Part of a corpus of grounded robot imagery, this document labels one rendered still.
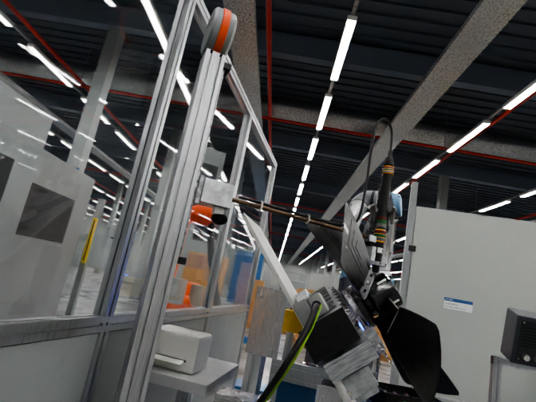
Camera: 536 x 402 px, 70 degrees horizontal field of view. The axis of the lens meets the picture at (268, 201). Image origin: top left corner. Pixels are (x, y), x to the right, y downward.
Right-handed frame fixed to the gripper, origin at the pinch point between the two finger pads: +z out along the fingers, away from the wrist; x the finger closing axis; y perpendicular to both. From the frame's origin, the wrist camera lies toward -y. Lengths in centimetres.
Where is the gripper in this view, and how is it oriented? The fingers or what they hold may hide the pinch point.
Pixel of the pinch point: (384, 206)
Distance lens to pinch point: 141.8
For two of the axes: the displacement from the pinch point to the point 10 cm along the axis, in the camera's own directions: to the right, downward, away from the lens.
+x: -9.7, -1.4, 2.1
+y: -1.9, 9.6, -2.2
